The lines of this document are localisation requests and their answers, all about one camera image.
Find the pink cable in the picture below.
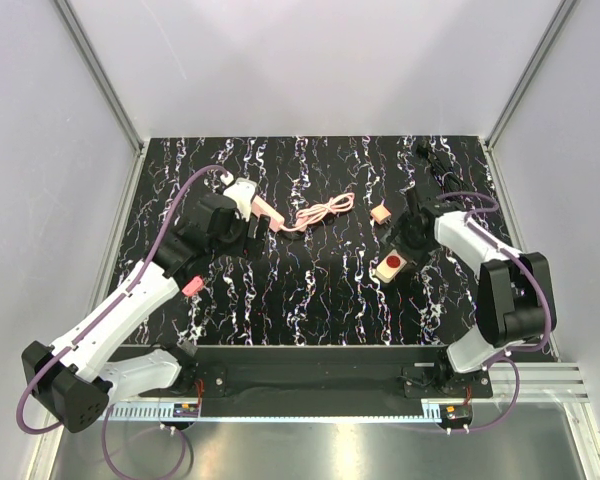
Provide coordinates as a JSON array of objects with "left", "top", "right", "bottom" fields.
[{"left": 279, "top": 193, "right": 356, "bottom": 235}]

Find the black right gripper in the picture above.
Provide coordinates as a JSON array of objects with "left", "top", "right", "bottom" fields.
[{"left": 379, "top": 211, "right": 440, "bottom": 274}]

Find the black power cord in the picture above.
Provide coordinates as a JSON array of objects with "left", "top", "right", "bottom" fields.
[{"left": 412, "top": 142, "right": 481, "bottom": 194}]

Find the beige plug adapter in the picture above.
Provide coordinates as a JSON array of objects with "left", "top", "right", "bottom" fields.
[{"left": 370, "top": 203, "right": 392, "bottom": 226}]

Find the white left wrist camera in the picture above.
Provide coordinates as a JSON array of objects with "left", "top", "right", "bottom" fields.
[{"left": 220, "top": 173, "right": 258, "bottom": 221}]

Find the beige red power strip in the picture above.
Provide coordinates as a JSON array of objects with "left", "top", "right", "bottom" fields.
[{"left": 375, "top": 249, "right": 408, "bottom": 284}]

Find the pink square socket adapter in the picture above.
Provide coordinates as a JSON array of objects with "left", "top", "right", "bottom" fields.
[{"left": 181, "top": 276, "right": 204, "bottom": 297}]

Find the pink power strip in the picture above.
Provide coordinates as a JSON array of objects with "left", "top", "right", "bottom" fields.
[{"left": 251, "top": 195, "right": 285, "bottom": 232}]

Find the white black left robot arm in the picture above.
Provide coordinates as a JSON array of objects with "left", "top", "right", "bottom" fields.
[{"left": 16, "top": 180, "right": 269, "bottom": 434}]

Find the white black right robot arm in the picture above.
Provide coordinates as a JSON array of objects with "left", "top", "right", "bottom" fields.
[{"left": 385, "top": 188, "right": 557, "bottom": 397}]

